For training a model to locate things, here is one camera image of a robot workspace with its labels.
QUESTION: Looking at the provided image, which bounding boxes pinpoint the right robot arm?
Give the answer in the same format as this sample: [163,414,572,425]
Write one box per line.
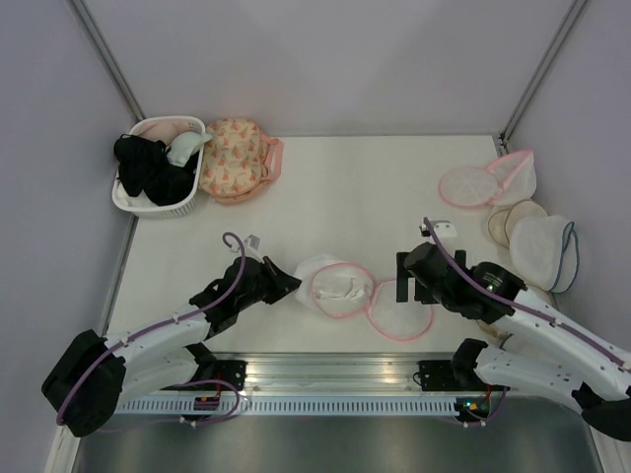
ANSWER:
[395,242,630,441]

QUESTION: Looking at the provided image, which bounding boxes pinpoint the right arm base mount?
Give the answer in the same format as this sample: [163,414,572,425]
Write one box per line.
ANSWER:
[416,338,505,392]

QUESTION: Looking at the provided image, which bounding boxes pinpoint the white slotted cable duct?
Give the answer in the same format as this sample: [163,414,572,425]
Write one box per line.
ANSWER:
[116,394,457,417]

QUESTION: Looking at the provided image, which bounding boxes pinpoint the beige bra cup upper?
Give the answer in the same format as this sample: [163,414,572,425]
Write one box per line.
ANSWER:
[487,199,548,248]

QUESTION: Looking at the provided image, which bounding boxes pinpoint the pink mesh laundry bag open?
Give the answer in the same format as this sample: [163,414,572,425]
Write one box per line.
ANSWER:
[486,150,536,206]

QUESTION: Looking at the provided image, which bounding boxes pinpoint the pink rimmed mesh laundry bag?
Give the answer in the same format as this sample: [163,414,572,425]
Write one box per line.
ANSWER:
[294,254,435,342]

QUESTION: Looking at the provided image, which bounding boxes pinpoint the left aluminium corner post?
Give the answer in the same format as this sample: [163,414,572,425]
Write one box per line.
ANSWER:
[66,0,146,121]

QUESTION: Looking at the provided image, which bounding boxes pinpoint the aluminium corner post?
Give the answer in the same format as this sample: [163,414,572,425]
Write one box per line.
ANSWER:
[66,0,146,121]
[493,0,591,157]

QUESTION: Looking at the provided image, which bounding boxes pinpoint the black bras in basket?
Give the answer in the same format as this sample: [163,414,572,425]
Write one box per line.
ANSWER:
[113,135,199,207]

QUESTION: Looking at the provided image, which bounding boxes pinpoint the white bra in basket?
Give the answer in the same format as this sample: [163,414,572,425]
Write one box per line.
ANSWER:
[167,131,211,168]

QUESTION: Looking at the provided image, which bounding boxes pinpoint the floral peach bra case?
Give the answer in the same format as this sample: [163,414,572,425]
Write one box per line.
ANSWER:
[198,118,284,205]

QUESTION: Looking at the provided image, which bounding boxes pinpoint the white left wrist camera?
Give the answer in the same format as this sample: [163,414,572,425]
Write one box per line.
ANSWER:
[244,235,263,261]

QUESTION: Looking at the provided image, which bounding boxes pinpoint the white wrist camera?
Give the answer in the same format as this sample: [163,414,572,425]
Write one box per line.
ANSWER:
[244,235,263,261]
[419,220,457,239]

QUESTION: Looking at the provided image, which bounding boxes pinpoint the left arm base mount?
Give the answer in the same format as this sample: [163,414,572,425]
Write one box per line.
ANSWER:
[164,343,246,391]

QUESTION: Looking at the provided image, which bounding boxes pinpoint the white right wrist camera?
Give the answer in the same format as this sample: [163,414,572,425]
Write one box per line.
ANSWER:
[419,220,457,239]

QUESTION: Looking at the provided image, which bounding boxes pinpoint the pink mesh laundry bag flat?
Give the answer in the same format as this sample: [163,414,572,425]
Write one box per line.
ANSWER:
[438,166,501,209]

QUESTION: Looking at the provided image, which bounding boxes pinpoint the white plastic laundry basket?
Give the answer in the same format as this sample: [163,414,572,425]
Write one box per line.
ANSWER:
[111,115,206,219]

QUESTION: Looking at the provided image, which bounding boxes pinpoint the right aluminium corner post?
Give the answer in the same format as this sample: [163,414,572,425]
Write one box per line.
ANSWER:
[493,0,591,157]

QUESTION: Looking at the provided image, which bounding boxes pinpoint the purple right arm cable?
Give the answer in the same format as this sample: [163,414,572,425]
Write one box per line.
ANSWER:
[423,216,631,430]

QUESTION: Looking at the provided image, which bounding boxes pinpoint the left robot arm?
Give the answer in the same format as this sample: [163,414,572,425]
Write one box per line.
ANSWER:
[41,256,302,438]

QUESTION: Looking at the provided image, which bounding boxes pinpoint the white bra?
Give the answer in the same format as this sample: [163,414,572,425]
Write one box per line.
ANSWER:
[312,277,372,302]
[167,131,211,168]

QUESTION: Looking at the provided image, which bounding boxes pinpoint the aluminium front rail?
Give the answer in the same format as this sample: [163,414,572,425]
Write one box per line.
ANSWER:
[68,350,607,395]

